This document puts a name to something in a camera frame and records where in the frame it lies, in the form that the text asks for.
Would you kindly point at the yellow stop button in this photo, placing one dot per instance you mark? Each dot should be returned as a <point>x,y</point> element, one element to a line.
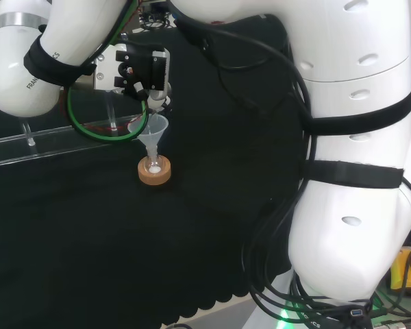
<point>405,270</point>

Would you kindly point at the clear acrylic funnel stand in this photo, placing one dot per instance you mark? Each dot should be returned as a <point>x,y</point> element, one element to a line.
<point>55,145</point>

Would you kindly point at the translucent plastic funnel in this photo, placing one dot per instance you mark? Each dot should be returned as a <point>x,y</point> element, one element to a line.
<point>154,132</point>

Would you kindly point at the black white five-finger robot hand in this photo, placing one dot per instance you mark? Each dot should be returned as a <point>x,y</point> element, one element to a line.
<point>140,66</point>

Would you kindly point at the black bench cloth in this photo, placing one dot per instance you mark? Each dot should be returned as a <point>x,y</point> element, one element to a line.
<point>89,240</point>

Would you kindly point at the clear round-bottom flask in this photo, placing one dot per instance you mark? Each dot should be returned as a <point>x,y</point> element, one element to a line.
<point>153,166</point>

